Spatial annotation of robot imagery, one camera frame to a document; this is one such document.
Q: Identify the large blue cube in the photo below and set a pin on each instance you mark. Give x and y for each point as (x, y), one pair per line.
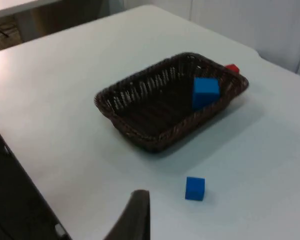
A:
(205, 93)

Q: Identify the red cube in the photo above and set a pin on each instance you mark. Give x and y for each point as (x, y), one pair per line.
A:
(233, 68)

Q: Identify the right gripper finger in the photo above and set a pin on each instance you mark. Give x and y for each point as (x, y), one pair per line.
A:
(136, 220)

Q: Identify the small blue cube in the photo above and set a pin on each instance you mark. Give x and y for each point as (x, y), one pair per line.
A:
(195, 188)

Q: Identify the dark brown wicker basket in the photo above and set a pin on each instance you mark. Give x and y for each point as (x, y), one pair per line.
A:
(150, 120)

